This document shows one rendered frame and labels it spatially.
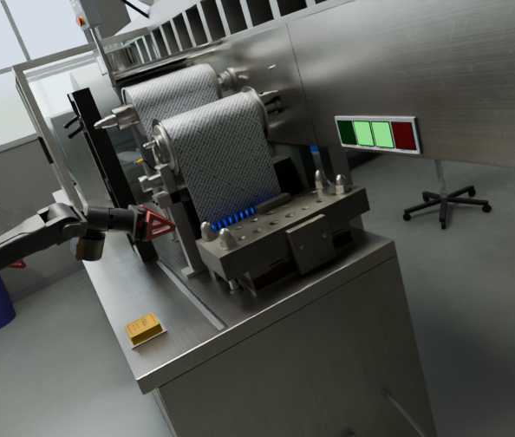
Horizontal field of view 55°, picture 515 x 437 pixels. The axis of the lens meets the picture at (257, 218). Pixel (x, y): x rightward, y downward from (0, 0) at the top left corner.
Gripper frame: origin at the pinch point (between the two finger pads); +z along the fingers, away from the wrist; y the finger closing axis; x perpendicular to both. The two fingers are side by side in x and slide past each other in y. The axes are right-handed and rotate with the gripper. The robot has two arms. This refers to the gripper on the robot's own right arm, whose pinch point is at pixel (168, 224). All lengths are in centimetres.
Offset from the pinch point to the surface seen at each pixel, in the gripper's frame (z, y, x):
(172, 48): 18, -86, 53
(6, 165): -40, -333, -29
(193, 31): 16, -56, 56
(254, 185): 21.2, -0.3, 12.1
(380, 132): 30, 35, 29
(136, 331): -7.6, 12.4, -22.1
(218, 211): 12.2, -0.1, 4.4
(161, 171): -1.5, -7.5, 11.9
